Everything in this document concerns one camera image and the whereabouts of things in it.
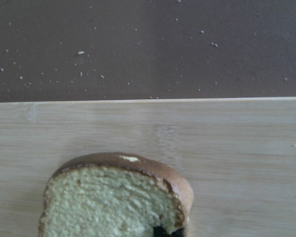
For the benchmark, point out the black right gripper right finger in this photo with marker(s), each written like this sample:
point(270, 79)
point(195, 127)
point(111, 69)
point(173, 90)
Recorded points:
point(161, 232)

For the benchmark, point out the bread slice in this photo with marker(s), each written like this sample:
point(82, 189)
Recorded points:
point(114, 195)

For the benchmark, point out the wooden cutting board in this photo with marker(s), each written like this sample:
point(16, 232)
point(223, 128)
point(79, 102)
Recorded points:
point(239, 155)

